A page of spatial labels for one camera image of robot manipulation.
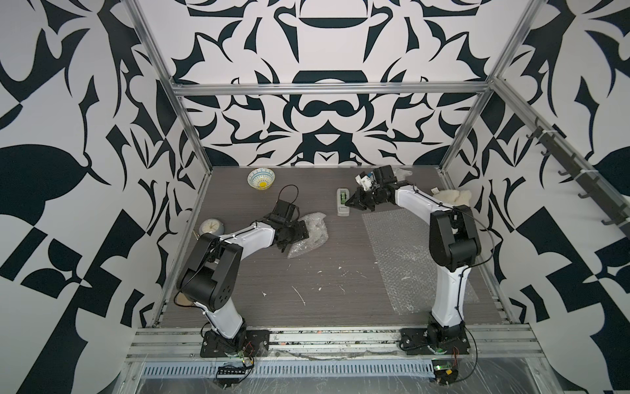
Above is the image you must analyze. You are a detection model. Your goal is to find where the bubble wrap sheet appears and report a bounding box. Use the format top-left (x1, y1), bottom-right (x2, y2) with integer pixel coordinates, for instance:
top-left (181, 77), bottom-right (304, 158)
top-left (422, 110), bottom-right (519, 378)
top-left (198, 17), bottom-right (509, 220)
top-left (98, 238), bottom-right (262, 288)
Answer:
top-left (361, 208), bottom-right (481, 316)
top-left (288, 212), bottom-right (329, 259)
top-left (393, 167), bottom-right (413, 182)

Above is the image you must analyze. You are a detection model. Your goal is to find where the yellow patterned bowl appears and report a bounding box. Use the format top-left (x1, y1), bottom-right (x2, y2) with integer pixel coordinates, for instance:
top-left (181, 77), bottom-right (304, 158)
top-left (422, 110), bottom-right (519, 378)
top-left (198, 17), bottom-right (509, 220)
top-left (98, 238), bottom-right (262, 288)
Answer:
top-left (247, 167), bottom-right (276, 190)

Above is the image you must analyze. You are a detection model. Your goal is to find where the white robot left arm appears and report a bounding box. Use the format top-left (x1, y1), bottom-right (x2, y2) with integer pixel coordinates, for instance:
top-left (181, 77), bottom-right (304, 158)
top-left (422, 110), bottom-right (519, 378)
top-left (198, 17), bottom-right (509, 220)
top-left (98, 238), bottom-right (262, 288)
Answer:
top-left (176, 200), bottom-right (309, 340)

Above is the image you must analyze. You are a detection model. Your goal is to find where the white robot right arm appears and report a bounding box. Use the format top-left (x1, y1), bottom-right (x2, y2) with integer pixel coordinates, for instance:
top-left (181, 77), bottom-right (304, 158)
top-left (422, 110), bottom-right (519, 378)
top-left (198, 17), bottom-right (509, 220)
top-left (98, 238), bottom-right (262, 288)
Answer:
top-left (345, 165), bottom-right (482, 348)

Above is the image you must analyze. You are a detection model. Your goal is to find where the white teddy bear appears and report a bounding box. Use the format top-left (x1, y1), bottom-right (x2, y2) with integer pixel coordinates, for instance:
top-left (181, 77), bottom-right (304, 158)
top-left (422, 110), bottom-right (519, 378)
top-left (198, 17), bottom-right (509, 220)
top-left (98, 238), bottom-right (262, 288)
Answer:
top-left (431, 188), bottom-right (472, 206)

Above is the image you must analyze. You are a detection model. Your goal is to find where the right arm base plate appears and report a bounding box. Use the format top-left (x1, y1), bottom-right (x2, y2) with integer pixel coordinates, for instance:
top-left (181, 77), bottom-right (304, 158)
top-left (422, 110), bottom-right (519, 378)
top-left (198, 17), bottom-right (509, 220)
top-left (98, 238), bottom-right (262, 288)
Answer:
top-left (398, 323), bottom-right (470, 356)

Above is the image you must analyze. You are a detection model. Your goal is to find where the black wall hook rail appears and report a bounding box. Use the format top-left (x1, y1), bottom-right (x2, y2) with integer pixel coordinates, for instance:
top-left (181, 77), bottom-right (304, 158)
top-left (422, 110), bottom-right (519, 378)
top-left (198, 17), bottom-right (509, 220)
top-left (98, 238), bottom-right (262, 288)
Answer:
top-left (528, 118), bottom-right (629, 238)

